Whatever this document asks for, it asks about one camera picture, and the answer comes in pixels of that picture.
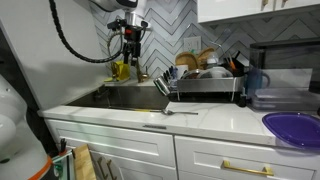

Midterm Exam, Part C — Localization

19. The steel utensil cup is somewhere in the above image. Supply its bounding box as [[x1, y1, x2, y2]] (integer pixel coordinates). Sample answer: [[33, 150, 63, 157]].
[[153, 76, 170, 96]]

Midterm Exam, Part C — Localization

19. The wooden cutting board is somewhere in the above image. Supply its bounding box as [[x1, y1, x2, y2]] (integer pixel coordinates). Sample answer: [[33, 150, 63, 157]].
[[175, 47, 215, 70]]

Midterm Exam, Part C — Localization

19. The white mug blue handle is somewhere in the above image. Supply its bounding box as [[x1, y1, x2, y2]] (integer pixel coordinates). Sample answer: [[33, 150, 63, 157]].
[[176, 65, 188, 79]]

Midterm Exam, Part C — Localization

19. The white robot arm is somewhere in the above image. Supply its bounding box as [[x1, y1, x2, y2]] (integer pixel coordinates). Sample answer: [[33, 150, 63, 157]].
[[90, 0, 151, 66]]

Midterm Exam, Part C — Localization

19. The black dish drying rack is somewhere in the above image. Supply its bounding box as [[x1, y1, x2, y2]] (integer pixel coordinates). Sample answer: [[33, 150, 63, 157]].
[[168, 66, 245, 103]]

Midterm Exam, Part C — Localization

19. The white wall outlet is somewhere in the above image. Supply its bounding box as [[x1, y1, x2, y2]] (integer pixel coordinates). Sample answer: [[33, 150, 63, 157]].
[[183, 36, 201, 54]]

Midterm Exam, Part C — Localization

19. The gold pull-down kitchen faucet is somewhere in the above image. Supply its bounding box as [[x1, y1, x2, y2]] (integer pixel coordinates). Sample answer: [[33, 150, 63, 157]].
[[106, 30, 141, 80]]

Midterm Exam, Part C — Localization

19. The white cabinet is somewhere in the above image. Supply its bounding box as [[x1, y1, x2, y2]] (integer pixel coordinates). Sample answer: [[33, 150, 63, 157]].
[[197, 0, 320, 23], [46, 119, 320, 180]]

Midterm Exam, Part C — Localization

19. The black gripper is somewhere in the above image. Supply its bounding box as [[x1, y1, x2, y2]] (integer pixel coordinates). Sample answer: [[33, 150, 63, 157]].
[[107, 19, 149, 66]]

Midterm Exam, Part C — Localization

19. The wooden board by cabinet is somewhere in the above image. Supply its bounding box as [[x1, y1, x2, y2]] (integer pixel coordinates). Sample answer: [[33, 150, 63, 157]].
[[73, 144, 97, 180]]

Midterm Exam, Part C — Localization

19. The purple plastic container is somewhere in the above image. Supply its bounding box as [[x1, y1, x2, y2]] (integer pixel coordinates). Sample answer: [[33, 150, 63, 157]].
[[262, 112, 320, 150]]

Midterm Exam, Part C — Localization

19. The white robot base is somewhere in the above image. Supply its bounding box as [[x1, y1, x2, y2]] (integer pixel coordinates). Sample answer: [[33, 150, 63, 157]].
[[0, 75, 51, 180]]

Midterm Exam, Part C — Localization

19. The gold drawer handle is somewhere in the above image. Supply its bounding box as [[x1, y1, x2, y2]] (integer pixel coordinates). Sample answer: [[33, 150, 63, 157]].
[[222, 160, 274, 176]]

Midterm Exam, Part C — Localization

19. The white upper cabinet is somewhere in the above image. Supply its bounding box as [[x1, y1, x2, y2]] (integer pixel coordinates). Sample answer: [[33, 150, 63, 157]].
[[197, 0, 320, 23]]

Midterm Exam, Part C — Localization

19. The white lower cabinet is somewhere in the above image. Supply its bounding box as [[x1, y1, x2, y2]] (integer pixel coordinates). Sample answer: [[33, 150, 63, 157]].
[[46, 119, 320, 180]]

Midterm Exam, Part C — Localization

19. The yellow cloth on faucet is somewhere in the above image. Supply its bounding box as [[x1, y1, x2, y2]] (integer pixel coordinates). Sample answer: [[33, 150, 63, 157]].
[[105, 60, 130, 82]]

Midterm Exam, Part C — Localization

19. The clear plastic storage box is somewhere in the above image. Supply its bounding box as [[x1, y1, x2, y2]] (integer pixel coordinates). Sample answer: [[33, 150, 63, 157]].
[[247, 38, 320, 111]]

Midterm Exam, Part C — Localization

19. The stainless steel sink basin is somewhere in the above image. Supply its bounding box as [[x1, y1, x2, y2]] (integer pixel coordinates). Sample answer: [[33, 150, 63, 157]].
[[68, 86, 169, 110]]

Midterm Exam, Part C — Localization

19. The clear baby bottle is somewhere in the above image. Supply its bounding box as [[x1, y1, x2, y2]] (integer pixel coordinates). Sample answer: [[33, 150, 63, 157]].
[[207, 52, 219, 69]]

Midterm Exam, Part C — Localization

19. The silver spoon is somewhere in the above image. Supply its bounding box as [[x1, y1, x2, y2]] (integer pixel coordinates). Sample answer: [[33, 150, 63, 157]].
[[161, 109, 198, 115]]

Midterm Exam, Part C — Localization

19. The gold faucet handle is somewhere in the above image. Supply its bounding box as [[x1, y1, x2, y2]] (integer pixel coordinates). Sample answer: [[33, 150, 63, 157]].
[[139, 67, 150, 82]]

